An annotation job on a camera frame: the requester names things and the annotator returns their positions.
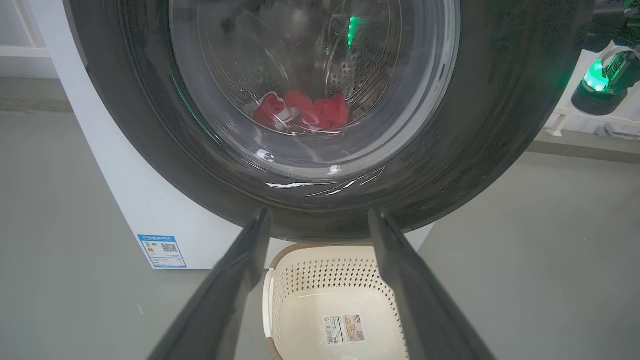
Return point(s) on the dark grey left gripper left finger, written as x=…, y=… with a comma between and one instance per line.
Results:
x=220, y=310

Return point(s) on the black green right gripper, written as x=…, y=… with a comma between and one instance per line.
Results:
x=612, y=25

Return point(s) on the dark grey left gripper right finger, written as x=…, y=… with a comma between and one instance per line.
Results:
x=420, y=310

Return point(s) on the black washing machine door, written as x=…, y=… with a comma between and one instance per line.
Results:
x=475, y=150

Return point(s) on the white cloth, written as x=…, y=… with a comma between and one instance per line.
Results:
x=267, y=112

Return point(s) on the red cloth garment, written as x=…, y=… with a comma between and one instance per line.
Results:
x=327, y=112

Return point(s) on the white basket label sticker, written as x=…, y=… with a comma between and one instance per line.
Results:
x=344, y=329

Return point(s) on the cream plastic laundry basket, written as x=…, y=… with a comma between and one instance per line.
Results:
x=310, y=310

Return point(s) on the steel washing machine drum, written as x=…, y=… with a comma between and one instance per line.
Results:
x=360, y=70

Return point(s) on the blue energy label sticker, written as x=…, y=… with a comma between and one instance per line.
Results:
x=162, y=251

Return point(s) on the white metal rack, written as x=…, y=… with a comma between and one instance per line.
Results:
x=580, y=117

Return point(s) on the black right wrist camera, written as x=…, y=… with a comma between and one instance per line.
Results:
x=597, y=102

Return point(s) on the white frame panel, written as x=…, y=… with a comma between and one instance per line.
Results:
x=25, y=50

